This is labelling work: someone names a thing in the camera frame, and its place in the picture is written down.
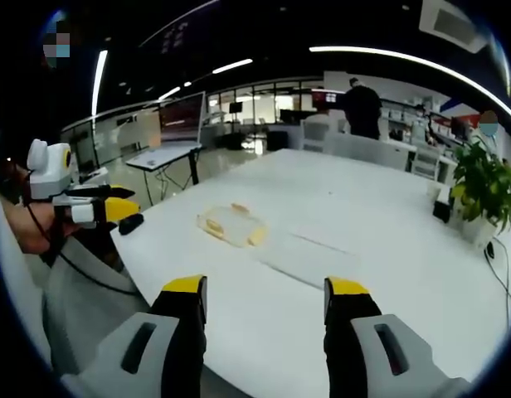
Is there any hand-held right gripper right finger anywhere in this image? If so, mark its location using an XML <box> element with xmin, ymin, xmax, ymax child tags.
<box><xmin>324</xmin><ymin>276</ymin><xmax>473</xmax><ymax>398</ymax></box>

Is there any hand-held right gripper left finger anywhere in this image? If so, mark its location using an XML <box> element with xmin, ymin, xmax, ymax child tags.
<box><xmin>60</xmin><ymin>273</ymin><xmax>209</xmax><ymax>398</ymax></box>

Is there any clear plastic food container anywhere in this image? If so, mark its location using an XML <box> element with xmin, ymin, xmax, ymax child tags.
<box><xmin>196</xmin><ymin>201</ymin><xmax>269</xmax><ymax>250</ymax></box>

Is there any small black object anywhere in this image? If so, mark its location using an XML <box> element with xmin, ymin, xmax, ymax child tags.
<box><xmin>118</xmin><ymin>214</ymin><xmax>145</xmax><ymax>236</ymax></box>

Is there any small white side table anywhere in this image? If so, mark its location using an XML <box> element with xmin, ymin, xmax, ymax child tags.
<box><xmin>125</xmin><ymin>140</ymin><xmax>203</xmax><ymax>206</ymax></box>

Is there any straight ceiling light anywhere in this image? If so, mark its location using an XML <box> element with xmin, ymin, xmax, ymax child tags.
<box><xmin>90</xmin><ymin>49</ymin><xmax>110</xmax><ymax>117</ymax></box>

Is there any white plant pot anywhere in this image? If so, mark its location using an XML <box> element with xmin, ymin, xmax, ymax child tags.
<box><xmin>457</xmin><ymin>214</ymin><xmax>502</xmax><ymax>250</ymax></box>

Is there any small black box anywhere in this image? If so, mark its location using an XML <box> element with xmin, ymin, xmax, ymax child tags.
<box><xmin>431</xmin><ymin>198</ymin><xmax>456</xmax><ymax>226</ymax></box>

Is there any green potted plant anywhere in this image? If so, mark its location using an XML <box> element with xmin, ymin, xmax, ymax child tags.
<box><xmin>449</xmin><ymin>134</ymin><xmax>511</xmax><ymax>234</ymax></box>

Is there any white chair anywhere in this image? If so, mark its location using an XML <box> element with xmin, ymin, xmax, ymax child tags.
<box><xmin>324</xmin><ymin>131</ymin><xmax>411</xmax><ymax>172</ymax></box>
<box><xmin>299</xmin><ymin>119</ymin><xmax>333</xmax><ymax>153</ymax></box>

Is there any long curved ceiling light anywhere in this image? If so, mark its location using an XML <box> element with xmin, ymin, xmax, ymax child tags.
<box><xmin>308</xmin><ymin>45</ymin><xmax>511</xmax><ymax>128</ymax></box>

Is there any ceiling air vent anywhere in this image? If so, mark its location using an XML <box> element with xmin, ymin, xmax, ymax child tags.
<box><xmin>418</xmin><ymin>0</ymin><xmax>491</xmax><ymax>54</ymax></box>

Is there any red and black cable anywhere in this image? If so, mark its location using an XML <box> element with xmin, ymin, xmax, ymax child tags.
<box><xmin>22</xmin><ymin>172</ymin><xmax>141</xmax><ymax>296</ymax></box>

